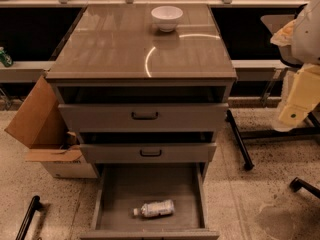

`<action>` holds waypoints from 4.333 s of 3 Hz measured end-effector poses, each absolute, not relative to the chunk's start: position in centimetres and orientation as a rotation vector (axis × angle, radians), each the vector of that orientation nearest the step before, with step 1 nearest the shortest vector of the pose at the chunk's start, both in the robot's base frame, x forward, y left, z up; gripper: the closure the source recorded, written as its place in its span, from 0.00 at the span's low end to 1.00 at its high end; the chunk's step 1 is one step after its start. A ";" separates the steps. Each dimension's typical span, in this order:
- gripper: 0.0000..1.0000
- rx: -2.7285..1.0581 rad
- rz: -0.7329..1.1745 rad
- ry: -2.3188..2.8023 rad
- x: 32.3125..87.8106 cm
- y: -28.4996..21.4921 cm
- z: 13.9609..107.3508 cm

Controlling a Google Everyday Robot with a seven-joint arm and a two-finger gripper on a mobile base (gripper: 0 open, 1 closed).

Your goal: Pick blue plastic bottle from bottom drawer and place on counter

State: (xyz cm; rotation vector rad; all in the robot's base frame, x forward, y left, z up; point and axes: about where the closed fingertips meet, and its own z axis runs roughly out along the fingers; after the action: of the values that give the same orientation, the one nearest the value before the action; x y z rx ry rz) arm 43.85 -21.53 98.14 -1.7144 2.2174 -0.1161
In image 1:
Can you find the bottom grey drawer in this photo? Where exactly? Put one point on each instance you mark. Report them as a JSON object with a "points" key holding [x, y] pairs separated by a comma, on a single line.
{"points": [[124, 187]]}

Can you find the green bottle on shelf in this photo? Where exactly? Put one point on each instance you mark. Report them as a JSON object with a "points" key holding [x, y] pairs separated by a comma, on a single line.
{"points": [[5, 58]]}

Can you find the middle grey drawer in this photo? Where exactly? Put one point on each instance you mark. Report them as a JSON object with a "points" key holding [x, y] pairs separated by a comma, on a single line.
{"points": [[148, 153]]}

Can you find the clear plastic water bottle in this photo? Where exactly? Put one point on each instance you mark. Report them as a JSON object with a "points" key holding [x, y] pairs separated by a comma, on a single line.
{"points": [[155, 209]]}

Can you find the black foot lower right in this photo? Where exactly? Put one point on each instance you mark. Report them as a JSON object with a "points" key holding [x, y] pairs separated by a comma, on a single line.
{"points": [[297, 183]]}

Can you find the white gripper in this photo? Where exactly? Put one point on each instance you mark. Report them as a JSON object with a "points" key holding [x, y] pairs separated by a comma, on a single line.
{"points": [[307, 39]]}

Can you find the grey drawer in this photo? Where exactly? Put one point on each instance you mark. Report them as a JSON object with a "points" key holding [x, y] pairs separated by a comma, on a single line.
{"points": [[148, 153], [143, 117], [124, 187]]}

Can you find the top grey drawer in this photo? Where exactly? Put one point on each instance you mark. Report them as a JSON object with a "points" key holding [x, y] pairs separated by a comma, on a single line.
{"points": [[143, 117]]}

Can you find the black bar lower left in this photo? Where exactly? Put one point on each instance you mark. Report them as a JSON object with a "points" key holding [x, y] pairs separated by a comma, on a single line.
{"points": [[34, 206]]}

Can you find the grey drawer cabinet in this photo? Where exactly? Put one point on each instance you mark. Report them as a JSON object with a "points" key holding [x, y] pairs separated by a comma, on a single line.
{"points": [[117, 55]]}

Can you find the white ceramic bowl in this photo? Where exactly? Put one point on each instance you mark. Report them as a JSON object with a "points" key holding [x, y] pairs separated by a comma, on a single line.
{"points": [[166, 18]]}

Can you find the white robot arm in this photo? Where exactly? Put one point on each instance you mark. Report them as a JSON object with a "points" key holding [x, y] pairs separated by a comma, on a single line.
{"points": [[303, 35]]}

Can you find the open cardboard box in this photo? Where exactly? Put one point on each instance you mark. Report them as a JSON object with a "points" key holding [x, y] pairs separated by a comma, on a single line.
{"points": [[39, 126]]}

